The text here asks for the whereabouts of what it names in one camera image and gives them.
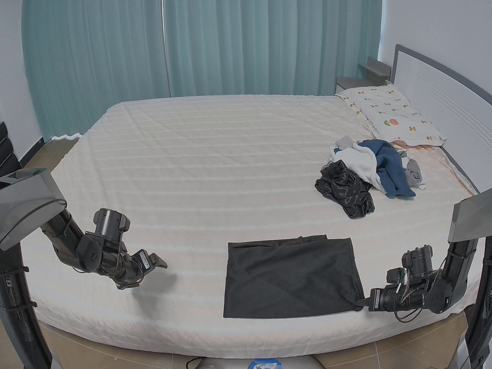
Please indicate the grey bedside table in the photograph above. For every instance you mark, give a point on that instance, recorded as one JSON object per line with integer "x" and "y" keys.
{"x": 369, "y": 77}

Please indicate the pale grey garment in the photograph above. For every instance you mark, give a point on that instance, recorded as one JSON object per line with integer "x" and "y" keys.
{"x": 344, "y": 143}

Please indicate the bed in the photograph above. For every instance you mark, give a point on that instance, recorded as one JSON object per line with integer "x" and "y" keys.
{"x": 215, "y": 160}

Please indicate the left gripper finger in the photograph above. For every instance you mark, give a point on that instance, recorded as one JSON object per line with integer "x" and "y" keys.
{"x": 158, "y": 261}

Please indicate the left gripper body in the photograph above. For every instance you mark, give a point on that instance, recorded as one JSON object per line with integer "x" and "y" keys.
{"x": 143, "y": 263}

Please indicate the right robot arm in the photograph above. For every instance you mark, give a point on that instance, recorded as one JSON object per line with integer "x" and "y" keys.
{"x": 465, "y": 267}

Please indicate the dark blue fleece garment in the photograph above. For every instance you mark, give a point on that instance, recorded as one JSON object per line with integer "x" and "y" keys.
{"x": 392, "y": 167}

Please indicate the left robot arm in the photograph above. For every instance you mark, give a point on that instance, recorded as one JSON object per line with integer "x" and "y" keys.
{"x": 27, "y": 206}

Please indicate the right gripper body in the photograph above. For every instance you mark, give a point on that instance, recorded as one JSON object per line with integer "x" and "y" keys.
{"x": 384, "y": 299}

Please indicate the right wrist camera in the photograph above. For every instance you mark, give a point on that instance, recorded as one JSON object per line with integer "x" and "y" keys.
{"x": 396, "y": 276}

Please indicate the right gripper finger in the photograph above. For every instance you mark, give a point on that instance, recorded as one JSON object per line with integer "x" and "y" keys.
{"x": 364, "y": 303}

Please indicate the black satin lace garment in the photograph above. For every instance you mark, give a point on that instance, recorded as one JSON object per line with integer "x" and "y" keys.
{"x": 346, "y": 190}

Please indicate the white printed pillow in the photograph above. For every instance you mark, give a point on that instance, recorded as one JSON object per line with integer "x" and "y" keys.
{"x": 396, "y": 113}

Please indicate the blue-green curtain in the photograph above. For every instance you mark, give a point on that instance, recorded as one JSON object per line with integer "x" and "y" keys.
{"x": 269, "y": 33}
{"x": 96, "y": 52}

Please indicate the white fleece garment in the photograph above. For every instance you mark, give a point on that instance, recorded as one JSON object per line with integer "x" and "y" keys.
{"x": 361, "y": 163}

